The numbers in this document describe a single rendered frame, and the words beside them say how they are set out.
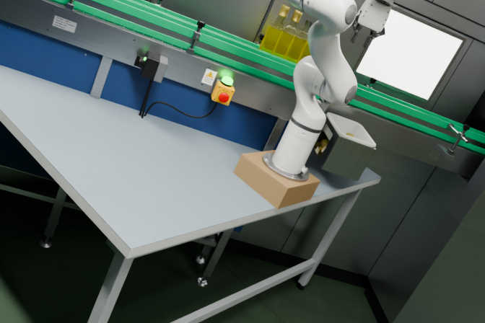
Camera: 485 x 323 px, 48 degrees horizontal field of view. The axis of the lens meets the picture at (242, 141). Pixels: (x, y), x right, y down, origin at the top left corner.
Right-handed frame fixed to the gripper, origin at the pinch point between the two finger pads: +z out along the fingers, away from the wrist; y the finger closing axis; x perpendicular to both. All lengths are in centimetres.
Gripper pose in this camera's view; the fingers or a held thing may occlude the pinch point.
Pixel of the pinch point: (360, 40)
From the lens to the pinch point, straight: 207.7
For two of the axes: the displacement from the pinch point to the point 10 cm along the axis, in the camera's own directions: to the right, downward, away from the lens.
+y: -9.1, -3.0, -2.7
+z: -3.9, 8.4, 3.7
